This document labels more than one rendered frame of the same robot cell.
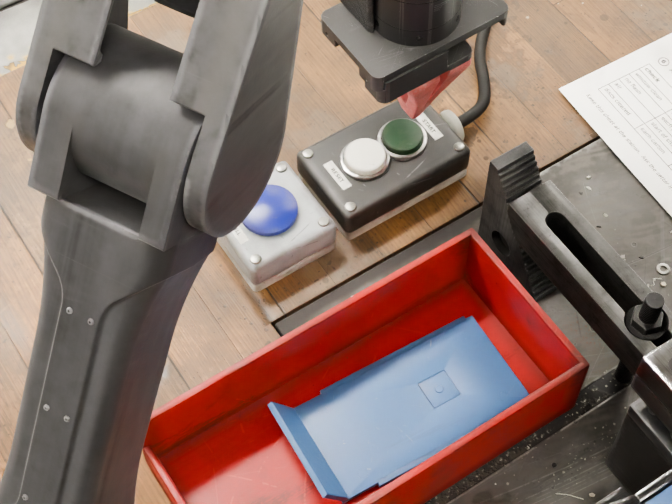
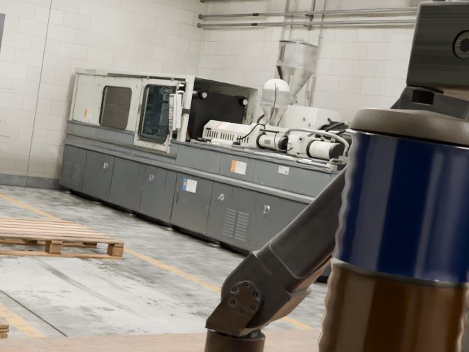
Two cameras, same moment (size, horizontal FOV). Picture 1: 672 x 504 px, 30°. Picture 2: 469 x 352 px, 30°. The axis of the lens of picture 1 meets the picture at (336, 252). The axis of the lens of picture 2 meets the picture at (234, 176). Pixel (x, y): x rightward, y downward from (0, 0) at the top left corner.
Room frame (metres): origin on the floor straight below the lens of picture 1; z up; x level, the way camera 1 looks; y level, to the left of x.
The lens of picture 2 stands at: (0.05, -0.75, 1.19)
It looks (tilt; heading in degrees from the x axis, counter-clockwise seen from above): 3 degrees down; 84
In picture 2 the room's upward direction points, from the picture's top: 9 degrees clockwise
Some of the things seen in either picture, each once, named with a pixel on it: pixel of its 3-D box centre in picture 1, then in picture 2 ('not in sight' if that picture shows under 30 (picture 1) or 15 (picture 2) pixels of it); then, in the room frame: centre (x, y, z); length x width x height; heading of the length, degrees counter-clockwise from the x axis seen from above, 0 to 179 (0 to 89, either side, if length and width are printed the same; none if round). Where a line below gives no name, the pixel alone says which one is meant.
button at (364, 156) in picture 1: (364, 162); not in sight; (0.52, -0.02, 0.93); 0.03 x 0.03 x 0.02
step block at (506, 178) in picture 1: (530, 223); not in sight; (0.46, -0.13, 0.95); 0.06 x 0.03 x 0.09; 33
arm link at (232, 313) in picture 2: not in sight; (250, 304); (0.18, 0.16, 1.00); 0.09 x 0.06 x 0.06; 61
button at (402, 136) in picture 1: (402, 142); not in sight; (0.54, -0.05, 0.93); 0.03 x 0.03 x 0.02
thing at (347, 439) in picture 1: (401, 401); not in sight; (0.34, -0.04, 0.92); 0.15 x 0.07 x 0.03; 119
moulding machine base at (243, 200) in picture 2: not in sight; (198, 186); (0.65, 9.09, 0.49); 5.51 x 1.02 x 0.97; 119
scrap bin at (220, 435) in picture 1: (363, 413); not in sight; (0.33, -0.02, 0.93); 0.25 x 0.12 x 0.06; 123
